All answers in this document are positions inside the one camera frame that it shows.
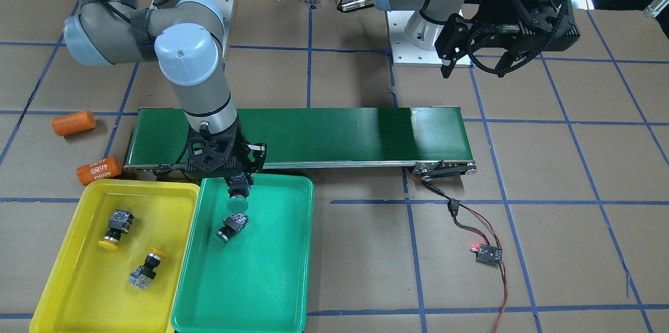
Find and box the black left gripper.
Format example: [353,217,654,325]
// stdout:
[435,0,581,79]

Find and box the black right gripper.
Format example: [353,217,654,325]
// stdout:
[184,118,267,178]

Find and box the green push button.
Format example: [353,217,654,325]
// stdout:
[215,212,249,244]
[227,174,250,214]

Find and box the orange cylinder with label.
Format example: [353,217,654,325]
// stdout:
[76,156,123,186]

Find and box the yellow push button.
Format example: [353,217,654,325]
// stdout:
[128,247,167,290]
[98,210,135,250]

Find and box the plain orange cylinder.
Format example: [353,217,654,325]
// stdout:
[52,110,97,137]

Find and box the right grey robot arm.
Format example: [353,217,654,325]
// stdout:
[64,0,266,178]

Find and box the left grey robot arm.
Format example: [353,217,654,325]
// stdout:
[337,0,581,78]

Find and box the green conveyor belt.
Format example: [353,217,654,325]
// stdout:
[124,107,477,180]

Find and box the green plastic tray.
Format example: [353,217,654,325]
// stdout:
[171,174,315,332]

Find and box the small sensor circuit board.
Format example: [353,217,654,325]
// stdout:
[471,243,503,266]

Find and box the yellow plastic tray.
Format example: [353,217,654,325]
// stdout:
[29,180,199,332]

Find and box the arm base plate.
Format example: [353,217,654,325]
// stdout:
[385,10,444,67]

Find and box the red black wire cable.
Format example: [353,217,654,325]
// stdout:
[402,167,510,333]

